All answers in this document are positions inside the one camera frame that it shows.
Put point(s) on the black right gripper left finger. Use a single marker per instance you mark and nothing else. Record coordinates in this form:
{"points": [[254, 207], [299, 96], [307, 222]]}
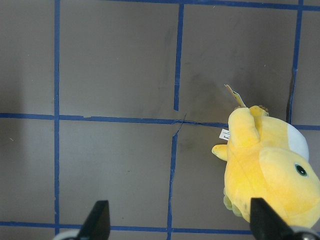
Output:
{"points": [[97, 224]]}

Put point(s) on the yellow plush dinosaur toy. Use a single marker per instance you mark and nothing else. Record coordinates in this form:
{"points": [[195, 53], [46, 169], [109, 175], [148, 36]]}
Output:
{"points": [[268, 158]]}

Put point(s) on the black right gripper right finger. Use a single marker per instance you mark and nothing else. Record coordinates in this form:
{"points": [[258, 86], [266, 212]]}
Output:
{"points": [[266, 224]]}

